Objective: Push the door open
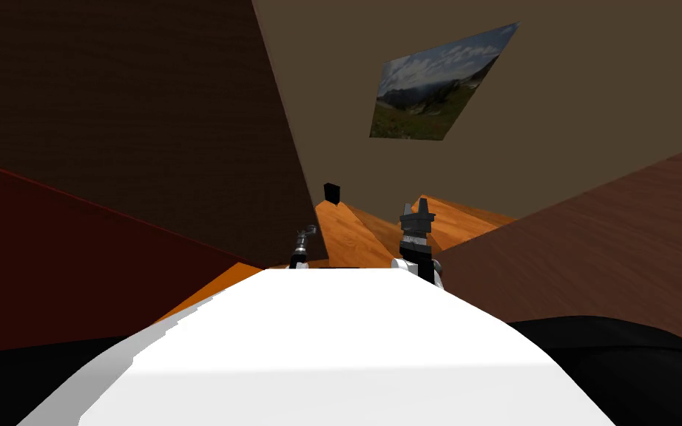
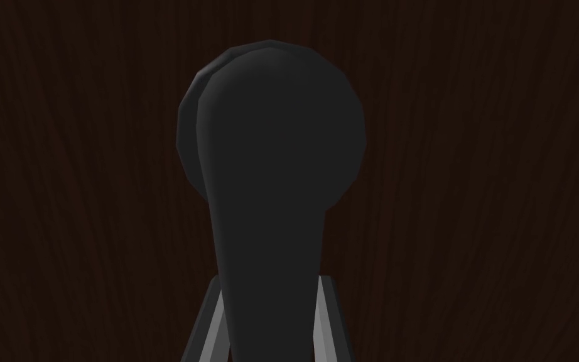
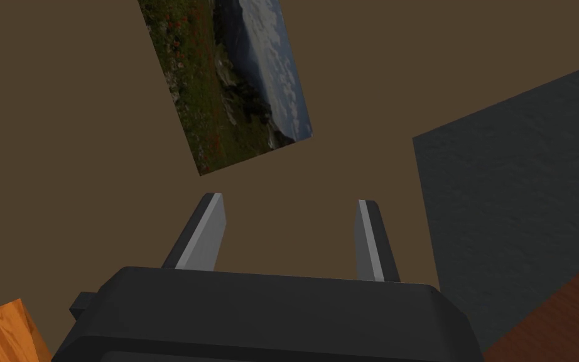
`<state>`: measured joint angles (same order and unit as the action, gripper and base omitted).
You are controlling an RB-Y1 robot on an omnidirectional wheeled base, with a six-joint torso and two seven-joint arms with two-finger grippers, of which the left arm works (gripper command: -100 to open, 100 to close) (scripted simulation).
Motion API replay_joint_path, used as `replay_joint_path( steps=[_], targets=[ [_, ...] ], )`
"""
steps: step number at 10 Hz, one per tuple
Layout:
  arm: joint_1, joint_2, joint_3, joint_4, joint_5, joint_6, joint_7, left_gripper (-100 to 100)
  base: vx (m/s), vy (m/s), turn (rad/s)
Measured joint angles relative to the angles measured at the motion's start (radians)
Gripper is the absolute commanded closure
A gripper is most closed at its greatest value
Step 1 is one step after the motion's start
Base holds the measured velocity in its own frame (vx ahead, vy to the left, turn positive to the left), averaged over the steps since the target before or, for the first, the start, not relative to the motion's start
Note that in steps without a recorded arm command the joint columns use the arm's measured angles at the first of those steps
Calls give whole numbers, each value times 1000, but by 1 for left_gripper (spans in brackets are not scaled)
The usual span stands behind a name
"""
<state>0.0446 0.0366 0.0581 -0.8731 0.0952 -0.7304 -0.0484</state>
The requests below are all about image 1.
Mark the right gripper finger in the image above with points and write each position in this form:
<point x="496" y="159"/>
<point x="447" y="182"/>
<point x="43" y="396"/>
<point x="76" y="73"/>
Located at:
<point x="407" y="210"/>
<point x="423" y="207"/>

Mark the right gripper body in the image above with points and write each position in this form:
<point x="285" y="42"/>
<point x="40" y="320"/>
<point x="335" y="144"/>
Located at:
<point x="417" y="225"/>

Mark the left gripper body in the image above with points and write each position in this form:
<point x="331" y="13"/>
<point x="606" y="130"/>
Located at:
<point x="302" y="238"/>

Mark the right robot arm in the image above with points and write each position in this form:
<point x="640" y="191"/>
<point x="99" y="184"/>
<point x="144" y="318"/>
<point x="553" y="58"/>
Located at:
<point x="643" y="378"/>

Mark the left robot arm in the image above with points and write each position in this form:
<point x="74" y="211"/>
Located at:
<point x="9" y="387"/>

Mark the small black block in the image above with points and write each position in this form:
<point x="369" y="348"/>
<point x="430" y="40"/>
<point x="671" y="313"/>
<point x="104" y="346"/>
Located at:
<point x="331" y="194"/>

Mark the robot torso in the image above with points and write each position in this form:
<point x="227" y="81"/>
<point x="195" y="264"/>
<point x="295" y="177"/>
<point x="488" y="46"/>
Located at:
<point x="329" y="355"/>

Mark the landscape picture on wall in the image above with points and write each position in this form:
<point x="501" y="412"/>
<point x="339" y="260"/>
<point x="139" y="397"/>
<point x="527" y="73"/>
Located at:
<point x="435" y="89"/>

